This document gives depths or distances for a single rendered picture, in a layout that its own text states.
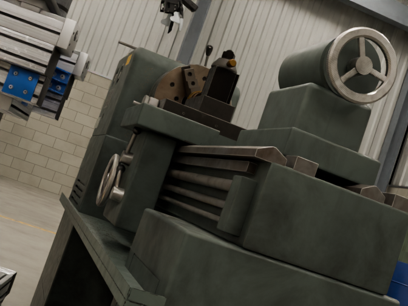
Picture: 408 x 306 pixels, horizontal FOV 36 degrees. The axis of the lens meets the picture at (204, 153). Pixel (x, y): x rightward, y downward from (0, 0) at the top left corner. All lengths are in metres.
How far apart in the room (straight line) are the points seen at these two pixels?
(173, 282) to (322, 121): 0.43
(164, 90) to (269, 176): 1.38
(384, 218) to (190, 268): 0.38
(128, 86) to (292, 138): 1.47
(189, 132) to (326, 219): 0.59
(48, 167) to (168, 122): 10.72
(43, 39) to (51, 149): 10.38
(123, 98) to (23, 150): 9.79
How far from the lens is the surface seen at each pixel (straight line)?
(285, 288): 1.15
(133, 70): 2.59
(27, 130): 12.32
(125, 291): 1.10
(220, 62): 1.86
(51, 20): 1.97
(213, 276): 1.10
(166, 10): 2.87
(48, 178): 12.32
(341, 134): 1.28
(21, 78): 1.99
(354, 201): 1.19
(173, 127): 1.63
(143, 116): 1.62
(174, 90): 2.46
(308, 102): 1.26
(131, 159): 1.73
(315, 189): 1.15
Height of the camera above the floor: 0.73
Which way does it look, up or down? 4 degrees up
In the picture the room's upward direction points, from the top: 19 degrees clockwise
